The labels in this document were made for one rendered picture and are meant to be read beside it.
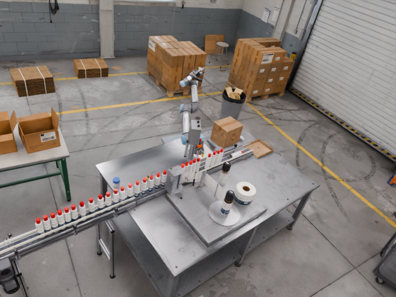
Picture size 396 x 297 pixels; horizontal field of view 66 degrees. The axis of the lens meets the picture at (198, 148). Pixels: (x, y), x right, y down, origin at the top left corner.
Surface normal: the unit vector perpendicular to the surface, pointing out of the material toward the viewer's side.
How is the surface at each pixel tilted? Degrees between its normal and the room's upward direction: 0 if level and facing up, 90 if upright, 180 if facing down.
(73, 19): 90
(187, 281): 1
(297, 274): 0
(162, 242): 0
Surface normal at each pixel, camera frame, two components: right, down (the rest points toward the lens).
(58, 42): 0.50, 0.59
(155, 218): 0.16, -0.78
